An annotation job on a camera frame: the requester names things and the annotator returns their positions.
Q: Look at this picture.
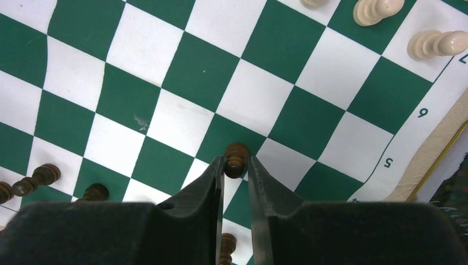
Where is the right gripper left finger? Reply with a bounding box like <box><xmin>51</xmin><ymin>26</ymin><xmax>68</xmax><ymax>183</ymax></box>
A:
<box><xmin>1</xmin><ymin>156</ymin><xmax>225</xmax><ymax>264</ymax></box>

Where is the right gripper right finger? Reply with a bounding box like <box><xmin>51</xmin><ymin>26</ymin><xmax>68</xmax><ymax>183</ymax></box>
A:
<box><xmin>248</xmin><ymin>157</ymin><xmax>467</xmax><ymax>264</ymax></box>

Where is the dark chess piece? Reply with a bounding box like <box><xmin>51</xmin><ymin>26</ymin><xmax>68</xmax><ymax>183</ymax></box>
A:
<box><xmin>12</xmin><ymin>163</ymin><xmax>61</xmax><ymax>197</ymax></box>
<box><xmin>75</xmin><ymin>183</ymin><xmax>109</xmax><ymax>203</ymax></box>
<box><xmin>220</xmin><ymin>233</ymin><xmax>237</xmax><ymax>265</ymax></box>

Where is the dark chess piece fourteenth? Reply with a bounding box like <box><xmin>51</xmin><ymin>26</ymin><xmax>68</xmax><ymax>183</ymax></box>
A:
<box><xmin>225</xmin><ymin>142</ymin><xmax>249</xmax><ymax>179</ymax></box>

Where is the dark chess piece thirteenth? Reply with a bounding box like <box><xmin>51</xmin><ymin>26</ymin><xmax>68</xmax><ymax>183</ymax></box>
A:
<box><xmin>0</xmin><ymin>181</ymin><xmax>14</xmax><ymax>204</ymax></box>

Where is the green white chess board mat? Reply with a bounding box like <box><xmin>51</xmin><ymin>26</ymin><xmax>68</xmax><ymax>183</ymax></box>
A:
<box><xmin>1</xmin><ymin>1</ymin><xmax>467</xmax><ymax>225</ymax></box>

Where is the white chess pieces row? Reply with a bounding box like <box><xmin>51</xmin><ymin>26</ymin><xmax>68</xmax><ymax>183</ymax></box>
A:
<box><xmin>300</xmin><ymin>1</ymin><xmax>467</xmax><ymax>54</ymax></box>

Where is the right gold tin tray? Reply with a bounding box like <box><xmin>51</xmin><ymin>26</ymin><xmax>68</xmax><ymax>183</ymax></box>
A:
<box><xmin>408</xmin><ymin>123</ymin><xmax>467</xmax><ymax>238</ymax></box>

